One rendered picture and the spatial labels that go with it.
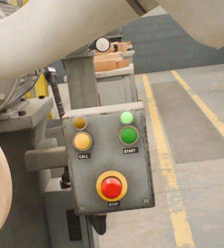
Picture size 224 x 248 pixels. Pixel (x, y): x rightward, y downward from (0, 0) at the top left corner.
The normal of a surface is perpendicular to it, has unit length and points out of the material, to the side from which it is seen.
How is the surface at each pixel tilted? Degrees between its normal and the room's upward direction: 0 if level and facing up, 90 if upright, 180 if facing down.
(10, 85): 104
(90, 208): 90
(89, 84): 90
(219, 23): 126
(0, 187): 88
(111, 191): 90
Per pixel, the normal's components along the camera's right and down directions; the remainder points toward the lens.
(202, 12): -0.36, 0.79
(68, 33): 0.11, 0.65
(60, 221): -0.03, 0.15
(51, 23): -0.16, 0.31
